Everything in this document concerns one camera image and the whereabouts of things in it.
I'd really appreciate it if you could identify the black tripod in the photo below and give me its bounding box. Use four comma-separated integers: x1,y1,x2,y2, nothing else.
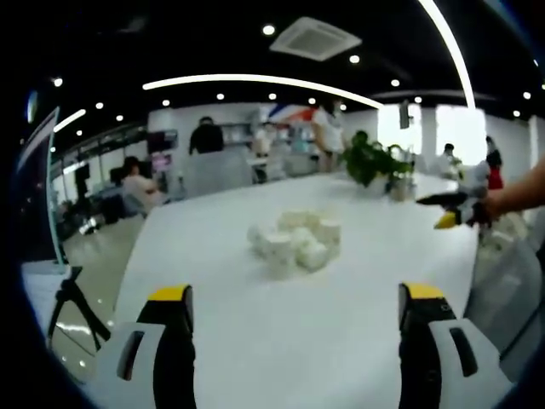
45,266,112,353

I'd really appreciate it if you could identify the ceiling air conditioner vent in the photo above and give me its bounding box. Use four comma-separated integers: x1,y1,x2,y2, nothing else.
268,16,364,62

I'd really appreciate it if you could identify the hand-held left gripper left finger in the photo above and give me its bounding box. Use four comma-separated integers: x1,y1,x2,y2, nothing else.
94,284,197,409

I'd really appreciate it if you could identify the large display screen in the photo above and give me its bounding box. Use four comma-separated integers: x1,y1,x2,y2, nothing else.
11,106,70,274

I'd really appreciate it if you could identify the long curved strip light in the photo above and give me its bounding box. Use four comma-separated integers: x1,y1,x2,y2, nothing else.
416,0,477,110
141,73,386,110

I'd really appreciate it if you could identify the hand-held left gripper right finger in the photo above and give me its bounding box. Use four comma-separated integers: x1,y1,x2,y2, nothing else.
398,281,514,409

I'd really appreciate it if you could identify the pile of white paper cups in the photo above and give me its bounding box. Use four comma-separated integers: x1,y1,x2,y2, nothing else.
246,207,344,273

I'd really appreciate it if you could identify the green potted plant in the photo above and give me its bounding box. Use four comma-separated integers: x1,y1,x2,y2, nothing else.
339,130,416,198

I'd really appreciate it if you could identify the white plastic bag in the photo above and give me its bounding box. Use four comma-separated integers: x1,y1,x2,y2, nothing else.
479,211,530,257

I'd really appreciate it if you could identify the white table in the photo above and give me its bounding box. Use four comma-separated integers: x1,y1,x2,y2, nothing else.
112,170,481,409

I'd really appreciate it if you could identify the short strip light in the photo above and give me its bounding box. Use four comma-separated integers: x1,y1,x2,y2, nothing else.
52,108,88,134

